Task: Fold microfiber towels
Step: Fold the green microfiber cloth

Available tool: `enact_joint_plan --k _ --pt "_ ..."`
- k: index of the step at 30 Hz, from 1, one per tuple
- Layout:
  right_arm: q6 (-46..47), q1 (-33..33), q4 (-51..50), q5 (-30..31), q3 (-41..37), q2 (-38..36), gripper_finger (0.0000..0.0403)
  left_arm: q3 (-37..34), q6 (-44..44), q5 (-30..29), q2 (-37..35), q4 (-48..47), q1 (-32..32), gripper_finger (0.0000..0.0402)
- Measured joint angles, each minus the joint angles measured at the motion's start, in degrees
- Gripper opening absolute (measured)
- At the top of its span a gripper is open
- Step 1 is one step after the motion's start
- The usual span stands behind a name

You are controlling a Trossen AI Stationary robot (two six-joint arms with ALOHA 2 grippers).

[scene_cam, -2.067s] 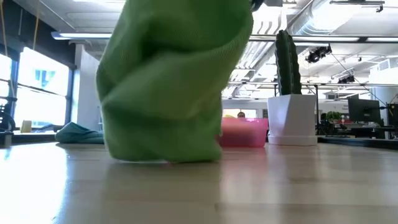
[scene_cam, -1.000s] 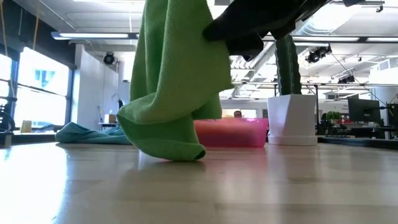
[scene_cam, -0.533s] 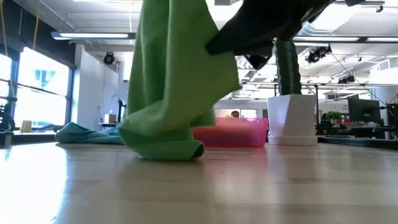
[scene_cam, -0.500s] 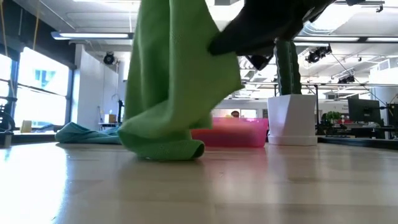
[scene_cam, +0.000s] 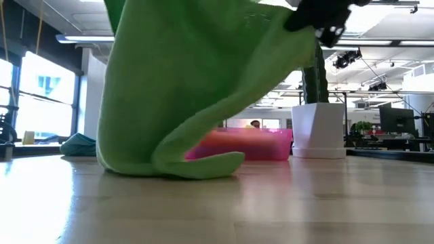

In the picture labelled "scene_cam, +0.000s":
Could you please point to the black ceiling spotlight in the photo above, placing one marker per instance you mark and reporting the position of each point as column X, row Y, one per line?
column 346, row 59
column 377, row 87

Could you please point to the pink translucent plastic bin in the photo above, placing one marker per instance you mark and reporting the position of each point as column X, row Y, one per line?
column 264, row 145

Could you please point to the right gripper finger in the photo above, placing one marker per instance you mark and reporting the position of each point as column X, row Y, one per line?
column 334, row 30

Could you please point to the black equipment stand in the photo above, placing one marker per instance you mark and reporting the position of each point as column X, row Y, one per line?
column 6, row 130

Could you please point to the green microfiber towel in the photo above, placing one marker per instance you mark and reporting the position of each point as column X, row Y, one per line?
column 176, row 84

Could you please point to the dark teal microfiber towel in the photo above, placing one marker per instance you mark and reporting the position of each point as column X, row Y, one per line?
column 78, row 146

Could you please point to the small leafy potted plant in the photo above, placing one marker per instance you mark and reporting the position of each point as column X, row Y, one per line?
column 362, row 127

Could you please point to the green cactus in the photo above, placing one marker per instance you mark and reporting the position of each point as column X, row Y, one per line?
column 317, row 84

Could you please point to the black computer monitor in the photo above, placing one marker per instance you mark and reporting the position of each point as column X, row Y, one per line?
column 396, row 120

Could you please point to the person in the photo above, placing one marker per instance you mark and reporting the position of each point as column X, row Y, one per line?
column 255, row 124

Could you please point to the pale yellow box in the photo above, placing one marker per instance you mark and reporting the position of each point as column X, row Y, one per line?
column 28, row 138

